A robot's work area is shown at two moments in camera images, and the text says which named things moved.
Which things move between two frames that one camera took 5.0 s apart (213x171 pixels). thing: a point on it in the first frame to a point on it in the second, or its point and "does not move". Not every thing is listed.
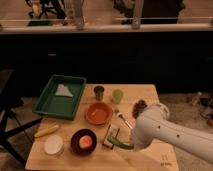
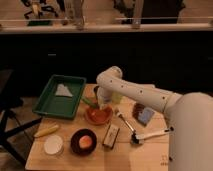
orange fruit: (85, 142) does not move
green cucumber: (122, 145) to (91, 102)
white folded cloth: (63, 91) does not move
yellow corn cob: (46, 130) does not move
